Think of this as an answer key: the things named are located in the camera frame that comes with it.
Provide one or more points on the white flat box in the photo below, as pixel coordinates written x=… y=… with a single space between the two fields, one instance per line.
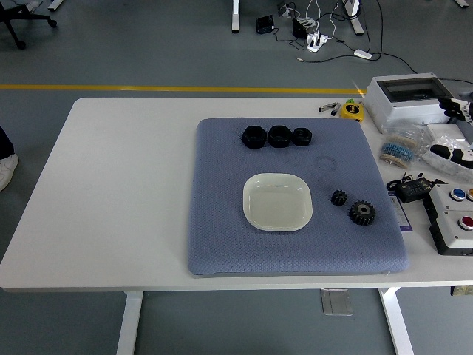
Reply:
x=443 y=130

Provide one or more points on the clear bag of parts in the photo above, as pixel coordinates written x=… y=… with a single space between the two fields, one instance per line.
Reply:
x=449 y=168

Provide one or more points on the bag of blue resistors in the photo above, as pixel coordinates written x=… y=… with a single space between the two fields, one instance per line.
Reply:
x=397 y=149

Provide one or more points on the black power brick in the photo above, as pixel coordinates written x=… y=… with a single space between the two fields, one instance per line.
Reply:
x=298 y=27

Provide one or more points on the blue-grey textured mat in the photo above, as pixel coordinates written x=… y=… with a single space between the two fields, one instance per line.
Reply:
x=221 y=240

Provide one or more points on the grey plug adapter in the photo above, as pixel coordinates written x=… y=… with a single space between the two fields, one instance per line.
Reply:
x=284 y=9

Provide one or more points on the large black hex nut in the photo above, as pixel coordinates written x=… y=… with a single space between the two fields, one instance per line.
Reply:
x=253 y=137
x=279 y=137

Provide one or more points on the black box device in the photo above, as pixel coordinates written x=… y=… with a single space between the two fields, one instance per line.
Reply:
x=264 y=24

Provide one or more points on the white box red button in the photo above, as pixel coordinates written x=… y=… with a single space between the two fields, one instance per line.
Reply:
x=452 y=236

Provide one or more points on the white square plate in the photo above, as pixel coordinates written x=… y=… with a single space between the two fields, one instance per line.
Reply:
x=277 y=207

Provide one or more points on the black office chair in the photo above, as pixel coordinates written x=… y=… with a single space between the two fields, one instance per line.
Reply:
x=15 y=15

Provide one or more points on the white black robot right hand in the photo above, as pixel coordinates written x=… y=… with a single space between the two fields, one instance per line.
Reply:
x=456 y=108

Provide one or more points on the purple white card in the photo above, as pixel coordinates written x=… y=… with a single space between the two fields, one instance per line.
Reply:
x=404 y=223

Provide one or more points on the person's leg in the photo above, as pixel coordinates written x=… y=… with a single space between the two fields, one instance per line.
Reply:
x=4 y=142

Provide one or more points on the yellow floor tape line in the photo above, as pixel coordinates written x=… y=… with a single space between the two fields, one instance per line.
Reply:
x=148 y=88

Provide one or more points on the small black gear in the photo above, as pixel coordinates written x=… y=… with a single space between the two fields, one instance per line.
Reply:
x=339 y=197

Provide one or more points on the yellow tape measure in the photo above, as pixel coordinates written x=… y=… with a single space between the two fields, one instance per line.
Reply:
x=352 y=110

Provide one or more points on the metal floor plate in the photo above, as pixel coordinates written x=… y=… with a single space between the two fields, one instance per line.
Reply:
x=336 y=302

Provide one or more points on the white power strip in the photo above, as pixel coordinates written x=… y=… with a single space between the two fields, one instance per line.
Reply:
x=316 y=41

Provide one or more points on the black power adapter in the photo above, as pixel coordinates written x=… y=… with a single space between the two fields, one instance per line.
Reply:
x=414 y=188

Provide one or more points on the white flat adapter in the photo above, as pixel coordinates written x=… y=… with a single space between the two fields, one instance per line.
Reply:
x=363 y=54

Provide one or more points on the small silver black tool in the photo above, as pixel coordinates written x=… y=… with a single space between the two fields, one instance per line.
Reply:
x=327 y=107

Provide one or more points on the person's white shoe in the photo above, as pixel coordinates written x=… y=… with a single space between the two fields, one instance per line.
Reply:
x=7 y=172

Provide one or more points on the white desk leg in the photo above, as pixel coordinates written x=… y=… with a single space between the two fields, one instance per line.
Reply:
x=461 y=3
x=355 y=18
x=235 y=16
x=55 y=4

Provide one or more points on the small black hex nut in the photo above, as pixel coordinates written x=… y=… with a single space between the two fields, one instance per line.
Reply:
x=303 y=137

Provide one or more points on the white table leg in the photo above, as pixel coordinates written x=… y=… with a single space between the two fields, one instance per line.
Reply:
x=129 y=325
x=397 y=325

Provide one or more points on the grey electrical enclosure box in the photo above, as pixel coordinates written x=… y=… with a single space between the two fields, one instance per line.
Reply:
x=406 y=107

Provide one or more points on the small yellowish dark box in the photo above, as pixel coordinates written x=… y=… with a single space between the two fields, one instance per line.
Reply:
x=462 y=291

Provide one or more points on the large black gear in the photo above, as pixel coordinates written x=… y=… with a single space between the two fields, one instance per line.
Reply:
x=356 y=218

